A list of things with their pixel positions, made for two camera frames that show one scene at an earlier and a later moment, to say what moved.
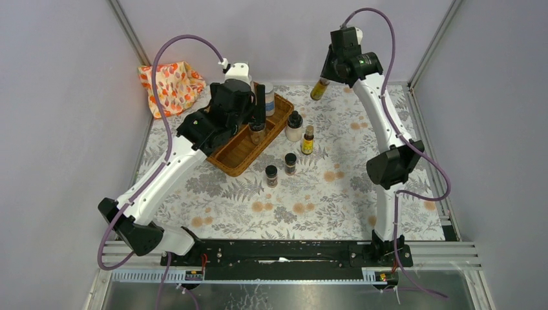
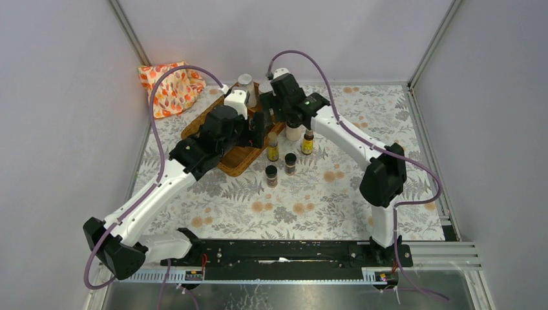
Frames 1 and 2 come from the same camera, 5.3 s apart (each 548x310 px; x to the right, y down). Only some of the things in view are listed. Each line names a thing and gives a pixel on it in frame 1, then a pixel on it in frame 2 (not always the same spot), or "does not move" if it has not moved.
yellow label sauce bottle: (319, 88) → (273, 153)
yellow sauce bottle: (307, 146) does not move
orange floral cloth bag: (178, 87) does not move
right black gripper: (325, 72) → (269, 100)
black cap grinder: (294, 127) does not move
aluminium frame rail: (127, 32) does not move
